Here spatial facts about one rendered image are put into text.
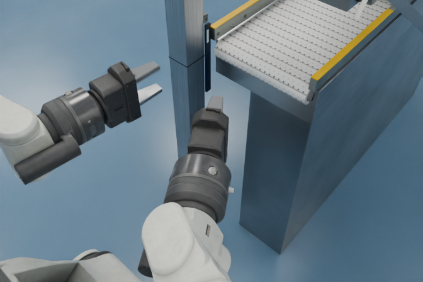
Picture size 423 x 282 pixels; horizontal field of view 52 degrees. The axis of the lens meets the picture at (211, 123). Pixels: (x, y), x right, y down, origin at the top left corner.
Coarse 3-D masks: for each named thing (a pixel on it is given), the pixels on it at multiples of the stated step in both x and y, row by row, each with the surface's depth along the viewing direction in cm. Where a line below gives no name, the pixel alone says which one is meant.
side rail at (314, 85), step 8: (408, 0) 109; (392, 8) 105; (392, 16) 106; (384, 24) 103; (376, 32) 102; (368, 40) 100; (360, 48) 98; (352, 56) 96; (336, 64) 90; (328, 72) 89; (312, 80) 87; (320, 80) 88; (312, 88) 88
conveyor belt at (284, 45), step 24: (288, 0) 114; (312, 0) 114; (384, 0) 114; (264, 24) 106; (288, 24) 106; (312, 24) 106; (336, 24) 106; (360, 24) 106; (216, 48) 102; (240, 48) 100; (264, 48) 100; (288, 48) 100; (312, 48) 100; (336, 48) 100; (264, 72) 95; (288, 72) 94; (312, 72) 94
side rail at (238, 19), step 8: (264, 0) 109; (272, 0) 112; (248, 8) 105; (256, 8) 108; (240, 16) 104; (248, 16) 107; (224, 24) 101; (232, 24) 103; (216, 32) 100; (224, 32) 102
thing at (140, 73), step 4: (144, 64) 78; (148, 64) 78; (152, 64) 78; (156, 64) 78; (136, 68) 78; (140, 68) 78; (144, 68) 78; (148, 68) 78; (152, 68) 78; (156, 68) 78; (132, 72) 76; (136, 72) 77; (140, 72) 77; (144, 72) 77; (148, 72) 77; (152, 72) 78; (136, 76) 76; (140, 76) 76; (144, 76) 77; (148, 76) 77; (136, 80) 76; (140, 80) 76
